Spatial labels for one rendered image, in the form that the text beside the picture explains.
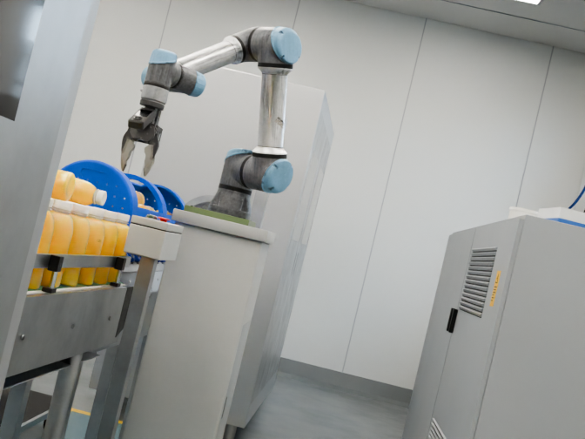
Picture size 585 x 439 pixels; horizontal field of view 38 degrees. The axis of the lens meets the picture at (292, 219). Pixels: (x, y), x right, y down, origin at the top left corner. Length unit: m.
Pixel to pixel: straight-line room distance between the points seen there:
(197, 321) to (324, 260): 4.91
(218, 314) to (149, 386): 0.32
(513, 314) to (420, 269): 4.38
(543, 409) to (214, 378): 1.29
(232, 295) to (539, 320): 1.22
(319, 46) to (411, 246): 1.98
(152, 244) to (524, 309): 1.62
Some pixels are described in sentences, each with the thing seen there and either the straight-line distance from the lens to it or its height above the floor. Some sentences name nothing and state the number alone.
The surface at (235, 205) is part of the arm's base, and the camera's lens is 2.90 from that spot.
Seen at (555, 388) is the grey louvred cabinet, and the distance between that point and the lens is 3.43.
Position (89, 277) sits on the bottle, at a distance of 2.24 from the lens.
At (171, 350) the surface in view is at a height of 0.70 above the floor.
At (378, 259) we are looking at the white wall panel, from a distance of 7.69.
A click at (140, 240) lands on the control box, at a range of 2.29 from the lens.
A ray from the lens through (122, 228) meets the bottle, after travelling 2.47.
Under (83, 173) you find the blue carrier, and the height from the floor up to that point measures 1.18.
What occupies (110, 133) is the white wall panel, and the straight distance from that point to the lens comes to 8.05.
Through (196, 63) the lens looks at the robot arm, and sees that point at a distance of 2.75.
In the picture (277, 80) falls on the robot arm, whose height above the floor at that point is 1.63.
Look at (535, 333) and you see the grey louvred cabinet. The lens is 3.40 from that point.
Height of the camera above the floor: 1.11
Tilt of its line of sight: 2 degrees up
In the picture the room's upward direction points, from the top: 14 degrees clockwise
